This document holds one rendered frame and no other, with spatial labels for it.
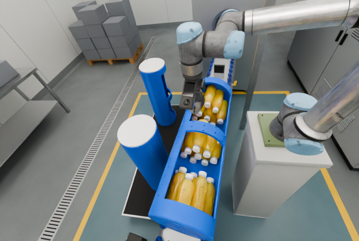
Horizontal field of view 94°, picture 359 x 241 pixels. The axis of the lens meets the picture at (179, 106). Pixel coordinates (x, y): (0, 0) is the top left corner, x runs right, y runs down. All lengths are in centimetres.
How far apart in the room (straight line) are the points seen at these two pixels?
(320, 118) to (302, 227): 156
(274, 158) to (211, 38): 66
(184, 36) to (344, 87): 45
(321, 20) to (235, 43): 24
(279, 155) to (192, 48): 68
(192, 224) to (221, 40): 62
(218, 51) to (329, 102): 36
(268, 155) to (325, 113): 37
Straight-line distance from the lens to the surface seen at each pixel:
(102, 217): 224
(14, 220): 287
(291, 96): 85
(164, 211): 74
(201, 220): 75
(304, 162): 99
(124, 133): 123
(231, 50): 49
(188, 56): 53
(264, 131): 98
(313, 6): 62
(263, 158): 93
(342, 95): 63
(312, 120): 70
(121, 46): 410
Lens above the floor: 194
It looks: 45 degrees down
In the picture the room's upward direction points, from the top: 10 degrees counter-clockwise
